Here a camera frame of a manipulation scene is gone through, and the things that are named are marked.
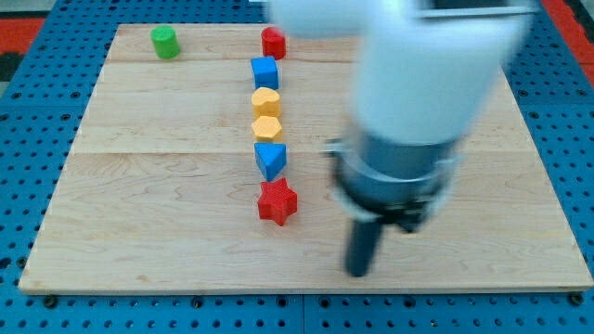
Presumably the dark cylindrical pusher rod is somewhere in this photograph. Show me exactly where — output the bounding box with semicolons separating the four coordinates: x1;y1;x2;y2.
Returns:
345;220;382;277

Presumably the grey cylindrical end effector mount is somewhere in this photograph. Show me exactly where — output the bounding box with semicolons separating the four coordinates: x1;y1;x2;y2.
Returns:
324;125;462;233

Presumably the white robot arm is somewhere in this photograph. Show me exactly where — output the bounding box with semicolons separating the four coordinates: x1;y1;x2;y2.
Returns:
267;0;538;276

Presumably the red star block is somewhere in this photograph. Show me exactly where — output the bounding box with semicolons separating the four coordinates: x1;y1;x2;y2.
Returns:
257;177;298;226

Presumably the blue triangle block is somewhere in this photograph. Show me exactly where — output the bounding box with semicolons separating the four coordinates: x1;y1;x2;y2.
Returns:
254;142;287;182

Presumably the yellow hexagon block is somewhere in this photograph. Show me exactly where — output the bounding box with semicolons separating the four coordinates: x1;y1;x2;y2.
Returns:
252;116;283;143

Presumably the yellow heart block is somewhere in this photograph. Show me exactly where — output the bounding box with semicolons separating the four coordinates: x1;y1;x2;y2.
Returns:
251;87;281;119

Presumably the blue cube block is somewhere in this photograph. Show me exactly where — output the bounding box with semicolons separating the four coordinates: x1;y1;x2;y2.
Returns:
251;56;279;90

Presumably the light wooden board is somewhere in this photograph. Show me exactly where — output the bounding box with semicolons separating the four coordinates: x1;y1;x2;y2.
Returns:
19;24;593;295

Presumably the red cylinder block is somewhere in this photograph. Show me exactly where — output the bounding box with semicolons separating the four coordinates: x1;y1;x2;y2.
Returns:
261;26;287;60

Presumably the green cylinder block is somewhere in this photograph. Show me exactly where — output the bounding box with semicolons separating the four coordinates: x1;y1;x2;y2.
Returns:
150;25;181;59

